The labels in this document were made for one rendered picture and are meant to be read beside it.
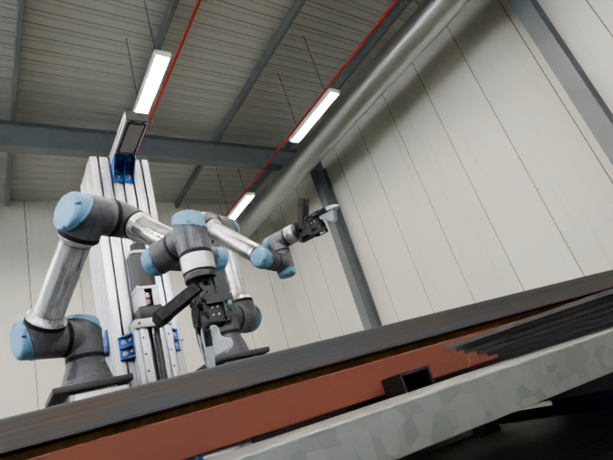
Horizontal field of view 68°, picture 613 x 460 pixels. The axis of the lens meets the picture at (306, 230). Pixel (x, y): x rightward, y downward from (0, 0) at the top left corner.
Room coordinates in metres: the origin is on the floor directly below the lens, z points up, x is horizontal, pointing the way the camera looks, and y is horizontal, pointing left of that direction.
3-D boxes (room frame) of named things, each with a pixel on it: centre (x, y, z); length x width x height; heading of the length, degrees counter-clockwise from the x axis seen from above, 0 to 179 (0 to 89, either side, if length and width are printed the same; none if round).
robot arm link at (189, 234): (0.95, 0.26, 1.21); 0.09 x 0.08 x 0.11; 59
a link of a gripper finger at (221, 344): (0.94, 0.25, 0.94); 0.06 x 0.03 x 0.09; 118
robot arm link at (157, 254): (1.02, 0.33, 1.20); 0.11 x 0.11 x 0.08; 59
